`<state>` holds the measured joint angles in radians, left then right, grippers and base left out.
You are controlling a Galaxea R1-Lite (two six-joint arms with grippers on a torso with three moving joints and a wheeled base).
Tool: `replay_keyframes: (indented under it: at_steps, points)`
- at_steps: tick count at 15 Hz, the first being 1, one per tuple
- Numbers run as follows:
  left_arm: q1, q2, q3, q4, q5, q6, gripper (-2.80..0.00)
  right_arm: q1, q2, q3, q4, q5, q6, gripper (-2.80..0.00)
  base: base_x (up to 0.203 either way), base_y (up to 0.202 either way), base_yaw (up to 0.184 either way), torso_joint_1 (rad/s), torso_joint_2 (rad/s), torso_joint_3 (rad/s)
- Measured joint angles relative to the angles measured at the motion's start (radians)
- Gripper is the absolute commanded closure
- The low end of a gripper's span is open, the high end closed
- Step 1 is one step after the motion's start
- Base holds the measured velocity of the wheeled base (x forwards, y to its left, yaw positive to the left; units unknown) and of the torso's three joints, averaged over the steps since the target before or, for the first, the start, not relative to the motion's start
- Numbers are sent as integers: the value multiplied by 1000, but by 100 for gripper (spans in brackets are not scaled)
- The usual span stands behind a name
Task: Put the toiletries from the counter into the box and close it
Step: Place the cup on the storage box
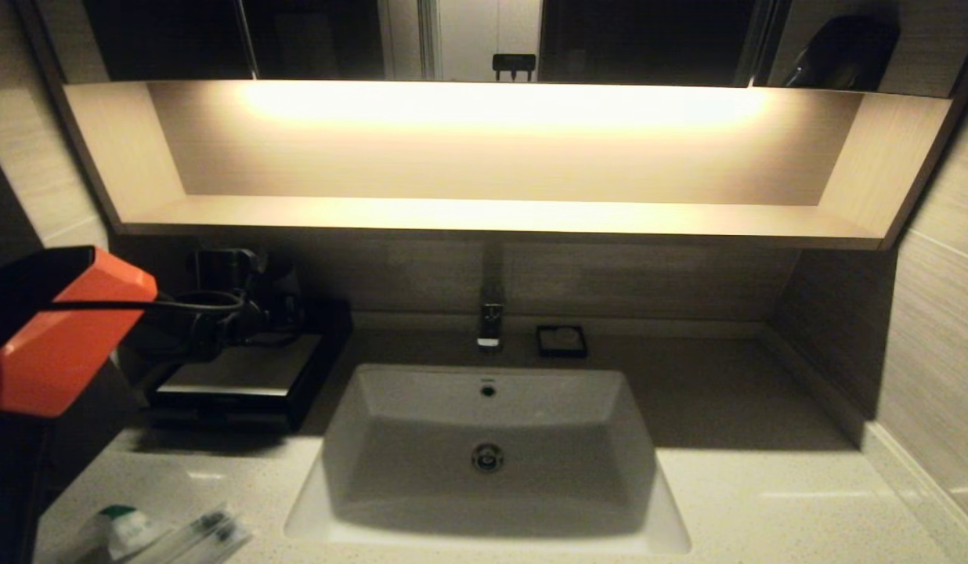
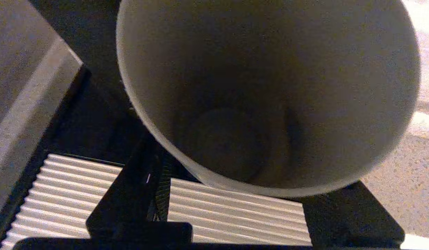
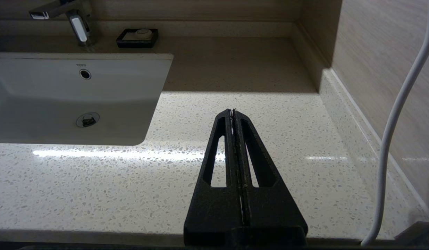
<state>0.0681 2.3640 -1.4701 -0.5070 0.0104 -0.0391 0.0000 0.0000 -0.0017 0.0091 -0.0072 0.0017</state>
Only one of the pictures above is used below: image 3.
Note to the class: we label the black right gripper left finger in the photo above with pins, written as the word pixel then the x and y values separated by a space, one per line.
pixel 211 208

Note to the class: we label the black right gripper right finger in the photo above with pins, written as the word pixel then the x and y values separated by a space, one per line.
pixel 273 208

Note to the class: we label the chrome sink drain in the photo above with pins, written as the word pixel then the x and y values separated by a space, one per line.
pixel 87 120

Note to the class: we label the round white soap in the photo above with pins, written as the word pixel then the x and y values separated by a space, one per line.
pixel 144 33

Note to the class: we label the black soap dish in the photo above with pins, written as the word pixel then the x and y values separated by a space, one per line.
pixel 122 42

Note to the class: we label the white ceramic sink basin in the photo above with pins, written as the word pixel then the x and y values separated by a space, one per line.
pixel 44 86

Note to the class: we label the chrome faucet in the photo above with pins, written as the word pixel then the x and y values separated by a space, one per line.
pixel 81 29

